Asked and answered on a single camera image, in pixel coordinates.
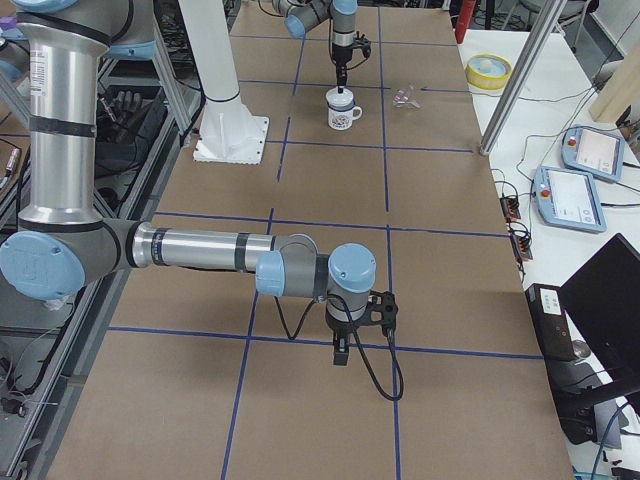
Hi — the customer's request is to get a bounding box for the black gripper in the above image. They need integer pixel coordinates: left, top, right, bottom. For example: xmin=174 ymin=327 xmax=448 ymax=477
xmin=325 ymin=314 xmax=364 ymax=366
xmin=330 ymin=43 xmax=353 ymax=94

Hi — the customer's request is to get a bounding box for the white enamel mug lid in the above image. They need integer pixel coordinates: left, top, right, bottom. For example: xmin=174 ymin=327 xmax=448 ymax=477
xmin=325 ymin=87 xmax=355 ymax=112

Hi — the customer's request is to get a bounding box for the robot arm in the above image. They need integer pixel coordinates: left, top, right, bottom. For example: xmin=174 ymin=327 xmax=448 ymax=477
xmin=1 ymin=1 xmax=382 ymax=365
xmin=271 ymin=0 xmax=358 ymax=93

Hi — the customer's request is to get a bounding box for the white enamel mug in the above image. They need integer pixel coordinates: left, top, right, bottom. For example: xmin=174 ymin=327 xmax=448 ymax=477
xmin=327 ymin=103 xmax=363 ymax=131

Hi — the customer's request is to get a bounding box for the red cylinder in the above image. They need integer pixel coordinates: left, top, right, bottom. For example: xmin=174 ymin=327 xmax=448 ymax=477
xmin=455 ymin=0 xmax=476 ymax=35

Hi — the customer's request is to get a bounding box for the yellow tape roll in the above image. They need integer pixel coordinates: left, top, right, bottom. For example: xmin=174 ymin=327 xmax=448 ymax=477
xmin=465 ymin=54 xmax=512 ymax=91

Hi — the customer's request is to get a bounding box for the brown paper table cover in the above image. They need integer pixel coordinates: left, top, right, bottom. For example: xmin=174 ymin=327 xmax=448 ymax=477
xmin=48 ymin=3 xmax=572 ymax=479

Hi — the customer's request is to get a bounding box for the black desktop box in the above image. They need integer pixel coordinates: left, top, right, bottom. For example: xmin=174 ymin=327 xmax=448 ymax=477
xmin=525 ymin=283 xmax=592 ymax=362

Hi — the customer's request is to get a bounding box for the near blue teach pendant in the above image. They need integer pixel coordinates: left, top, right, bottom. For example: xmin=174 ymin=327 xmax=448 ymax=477
xmin=533 ymin=165 xmax=607 ymax=233

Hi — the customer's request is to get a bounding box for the blue teach pendant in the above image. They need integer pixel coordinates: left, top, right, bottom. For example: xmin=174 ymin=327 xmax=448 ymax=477
xmin=561 ymin=125 xmax=624 ymax=183
xmin=533 ymin=165 xmax=607 ymax=233

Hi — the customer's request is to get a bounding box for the black computer monitor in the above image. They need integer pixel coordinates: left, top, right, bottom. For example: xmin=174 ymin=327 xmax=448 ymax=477
xmin=559 ymin=233 xmax=639 ymax=379

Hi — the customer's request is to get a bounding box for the far blue teach pendant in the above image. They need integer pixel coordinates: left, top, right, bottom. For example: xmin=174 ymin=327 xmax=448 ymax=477
xmin=561 ymin=125 xmax=624 ymax=183

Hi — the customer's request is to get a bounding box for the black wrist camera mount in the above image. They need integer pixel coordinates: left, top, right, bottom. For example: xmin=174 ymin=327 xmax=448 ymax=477
xmin=351 ymin=31 xmax=371 ymax=59

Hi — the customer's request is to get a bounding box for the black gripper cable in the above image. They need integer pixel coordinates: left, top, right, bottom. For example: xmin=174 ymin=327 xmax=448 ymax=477
xmin=273 ymin=292 xmax=404 ymax=401

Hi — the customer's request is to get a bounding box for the aluminium frame post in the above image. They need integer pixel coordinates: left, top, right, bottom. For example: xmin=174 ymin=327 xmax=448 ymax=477
xmin=479 ymin=0 xmax=567 ymax=156

